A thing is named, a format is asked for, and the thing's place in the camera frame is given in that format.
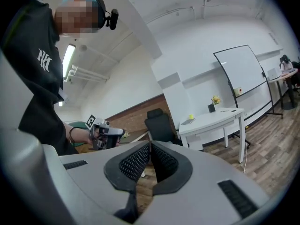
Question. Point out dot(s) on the cream coloured container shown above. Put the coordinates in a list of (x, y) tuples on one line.
[(237, 91)]

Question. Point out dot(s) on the white laptop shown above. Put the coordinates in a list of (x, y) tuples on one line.
[(273, 74)]

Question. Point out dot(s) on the yellow flower bouquet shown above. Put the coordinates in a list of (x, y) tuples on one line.
[(216, 99)]

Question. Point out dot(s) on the long ceiling light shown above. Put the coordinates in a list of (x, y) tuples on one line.
[(68, 60)]

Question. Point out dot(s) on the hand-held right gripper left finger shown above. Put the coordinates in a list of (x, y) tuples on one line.
[(93, 182)]

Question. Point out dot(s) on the white ceiling pipes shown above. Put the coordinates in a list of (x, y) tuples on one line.
[(89, 72)]

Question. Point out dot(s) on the person's left hand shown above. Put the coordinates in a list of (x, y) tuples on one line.
[(86, 136)]

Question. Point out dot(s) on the black office chair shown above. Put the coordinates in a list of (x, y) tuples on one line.
[(159, 125)]

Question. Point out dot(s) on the small pale flower bunch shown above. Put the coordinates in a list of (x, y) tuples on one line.
[(126, 135)]

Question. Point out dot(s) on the whiteboard on black stand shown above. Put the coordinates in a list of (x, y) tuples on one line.
[(241, 69)]

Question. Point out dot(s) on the grey-green notebook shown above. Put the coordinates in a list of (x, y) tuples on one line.
[(188, 121)]

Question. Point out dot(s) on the round white table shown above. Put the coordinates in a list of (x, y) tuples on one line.
[(284, 75)]

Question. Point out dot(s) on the person's left forearm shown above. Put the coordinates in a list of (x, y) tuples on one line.
[(75, 132)]

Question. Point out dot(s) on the silver pen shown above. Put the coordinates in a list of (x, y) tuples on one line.
[(224, 110)]

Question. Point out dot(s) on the person's black printed t-shirt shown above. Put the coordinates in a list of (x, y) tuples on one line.
[(32, 74)]

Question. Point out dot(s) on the black wristband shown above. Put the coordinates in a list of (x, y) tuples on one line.
[(71, 135)]

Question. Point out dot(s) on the black head-worn camera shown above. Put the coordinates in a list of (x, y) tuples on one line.
[(112, 19)]

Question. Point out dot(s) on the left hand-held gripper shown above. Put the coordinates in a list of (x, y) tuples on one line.
[(97, 125)]

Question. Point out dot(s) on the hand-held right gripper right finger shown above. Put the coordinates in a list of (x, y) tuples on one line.
[(199, 184)]

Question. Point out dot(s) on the small ceiling light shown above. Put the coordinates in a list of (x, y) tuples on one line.
[(60, 103)]

